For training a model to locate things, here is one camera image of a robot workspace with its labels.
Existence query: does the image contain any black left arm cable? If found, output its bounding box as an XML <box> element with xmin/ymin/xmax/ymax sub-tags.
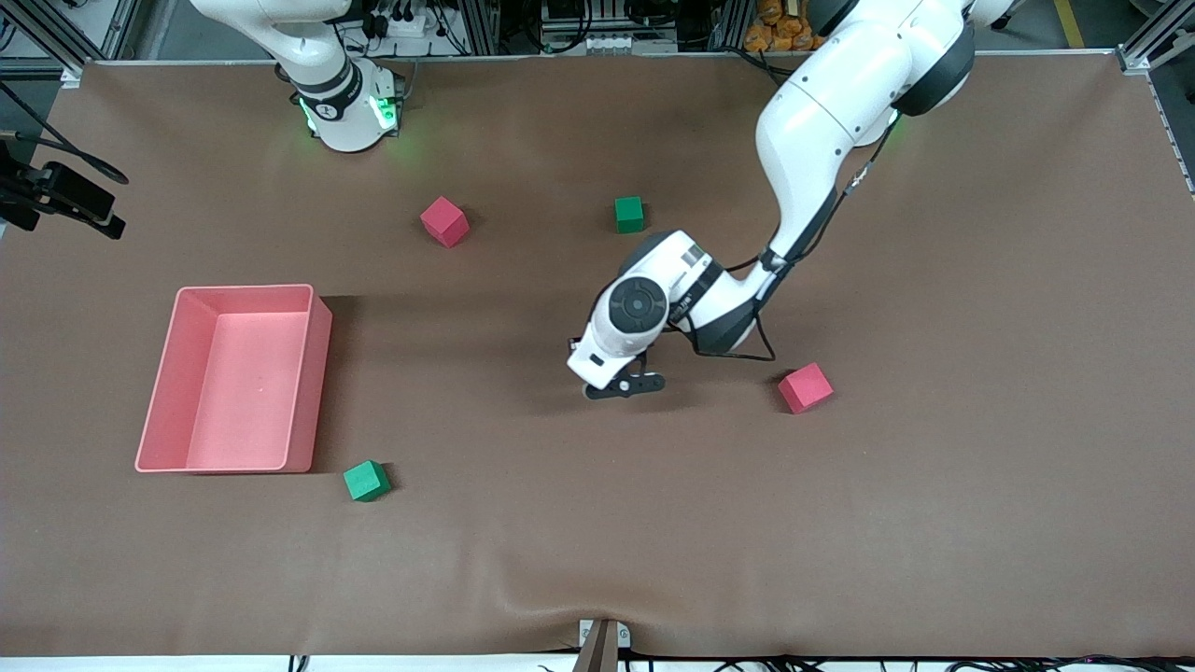
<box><xmin>670</xmin><ymin>112</ymin><xmax>902</xmax><ymax>363</ymax></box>

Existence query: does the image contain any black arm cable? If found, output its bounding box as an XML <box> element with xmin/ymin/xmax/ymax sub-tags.
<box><xmin>670</xmin><ymin>112</ymin><xmax>902</xmax><ymax>363</ymax></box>
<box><xmin>0</xmin><ymin>82</ymin><xmax>130</xmax><ymax>186</ymax></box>

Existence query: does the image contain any white terminal block row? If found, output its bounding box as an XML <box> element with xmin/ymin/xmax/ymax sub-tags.
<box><xmin>541</xmin><ymin>33</ymin><xmax>678</xmax><ymax>55</ymax></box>

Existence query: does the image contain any pink foam cube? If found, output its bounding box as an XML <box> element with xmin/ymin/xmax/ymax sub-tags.
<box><xmin>419</xmin><ymin>196</ymin><xmax>471</xmax><ymax>249</ymax></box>
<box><xmin>778</xmin><ymin>362</ymin><xmax>835</xmax><ymax>414</ymax></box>

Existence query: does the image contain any aluminium frame post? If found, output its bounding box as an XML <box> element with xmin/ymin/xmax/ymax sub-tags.
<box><xmin>19</xmin><ymin>0</ymin><xmax>141</xmax><ymax>66</ymax></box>
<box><xmin>1118</xmin><ymin>0</ymin><xmax>1195</xmax><ymax>74</ymax></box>
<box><xmin>457</xmin><ymin>0</ymin><xmax>500</xmax><ymax>55</ymax></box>

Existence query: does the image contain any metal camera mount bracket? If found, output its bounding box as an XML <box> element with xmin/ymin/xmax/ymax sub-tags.
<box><xmin>579</xmin><ymin>618</ymin><xmax>632</xmax><ymax>672</ymax></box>

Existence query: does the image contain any pink plastic tray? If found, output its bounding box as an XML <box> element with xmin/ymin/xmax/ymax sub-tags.
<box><xmin>135</xmin><ymin>284</ymin><xmax>333</xmax><ymax>474</ymax></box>

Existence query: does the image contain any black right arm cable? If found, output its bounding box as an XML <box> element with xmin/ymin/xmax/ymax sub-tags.
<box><xmin>0</xmin><ymin>82</ymin><xmax>130</xmax><ymax>186</ymax></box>

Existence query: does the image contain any white power strip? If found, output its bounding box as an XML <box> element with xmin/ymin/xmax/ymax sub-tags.
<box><xmin>359</xmin><ymin>5</ymin><xmax>449</xmax><ymax>38</ymax></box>

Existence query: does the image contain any bag of orange items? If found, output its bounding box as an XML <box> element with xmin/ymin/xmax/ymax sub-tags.
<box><xmin>744</xmin><ymin>0</ymin><xmax>827</xmax><ymax>53</ymax></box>

